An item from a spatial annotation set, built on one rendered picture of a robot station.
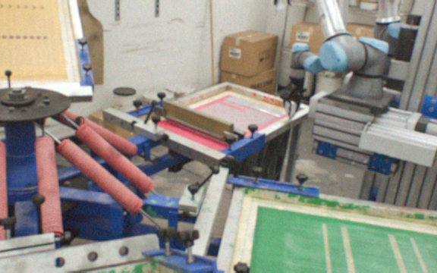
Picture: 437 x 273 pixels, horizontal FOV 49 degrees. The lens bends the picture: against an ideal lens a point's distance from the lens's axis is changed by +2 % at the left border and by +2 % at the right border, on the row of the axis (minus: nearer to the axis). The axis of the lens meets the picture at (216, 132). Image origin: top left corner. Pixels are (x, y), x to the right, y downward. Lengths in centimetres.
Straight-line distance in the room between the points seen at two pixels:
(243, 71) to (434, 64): 348
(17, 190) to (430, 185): 165
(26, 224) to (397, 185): 157
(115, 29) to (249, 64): 167
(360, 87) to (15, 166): 131
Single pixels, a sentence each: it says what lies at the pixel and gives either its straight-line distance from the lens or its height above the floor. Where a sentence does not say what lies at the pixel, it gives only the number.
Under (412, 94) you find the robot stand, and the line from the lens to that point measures 217.
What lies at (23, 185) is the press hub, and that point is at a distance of 157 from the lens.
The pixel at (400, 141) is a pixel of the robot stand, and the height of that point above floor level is 117.
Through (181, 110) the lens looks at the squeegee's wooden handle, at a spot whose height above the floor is 107.
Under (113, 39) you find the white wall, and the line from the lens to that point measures 437.
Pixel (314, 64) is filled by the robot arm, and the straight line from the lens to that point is 209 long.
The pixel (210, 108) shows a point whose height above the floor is 99.
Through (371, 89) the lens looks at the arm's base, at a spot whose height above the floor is 130.
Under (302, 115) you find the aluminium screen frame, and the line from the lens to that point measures 238.
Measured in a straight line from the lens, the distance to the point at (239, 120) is 233.
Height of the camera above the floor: 182
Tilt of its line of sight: 22 degrees down
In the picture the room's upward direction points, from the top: 5 degrees clockwise
